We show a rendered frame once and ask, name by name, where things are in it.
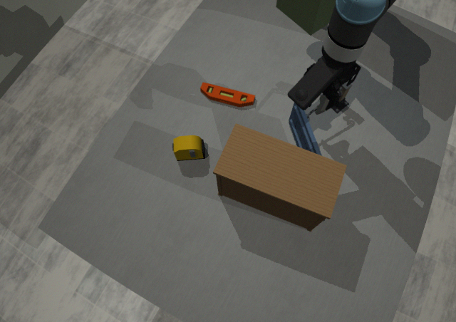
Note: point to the orange torpedo level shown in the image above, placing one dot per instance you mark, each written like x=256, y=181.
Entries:
x=226, y=95

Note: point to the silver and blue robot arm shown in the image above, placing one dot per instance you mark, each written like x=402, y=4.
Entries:
x=351, y=24

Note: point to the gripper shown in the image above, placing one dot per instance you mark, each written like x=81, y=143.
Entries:
x=330, y=95

